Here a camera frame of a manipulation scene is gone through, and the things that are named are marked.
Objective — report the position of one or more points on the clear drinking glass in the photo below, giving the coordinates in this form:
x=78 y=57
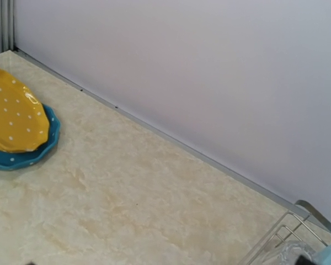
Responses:
x=289 y=252

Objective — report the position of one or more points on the metal wire dish rack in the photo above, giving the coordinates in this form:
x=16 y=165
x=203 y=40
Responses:
x=302 y=223

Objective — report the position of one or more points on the left aluminium frame post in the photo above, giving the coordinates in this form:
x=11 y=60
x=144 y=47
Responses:
x=7 y=41

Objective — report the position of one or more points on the blue polka dot plate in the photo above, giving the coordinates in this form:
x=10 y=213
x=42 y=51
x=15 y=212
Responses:
x=13 y=161

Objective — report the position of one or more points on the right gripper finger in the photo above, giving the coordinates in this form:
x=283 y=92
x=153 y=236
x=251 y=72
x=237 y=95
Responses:
x=302 y=260

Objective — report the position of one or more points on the yellow polka dot plate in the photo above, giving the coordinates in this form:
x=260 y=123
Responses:
x=24 y=125

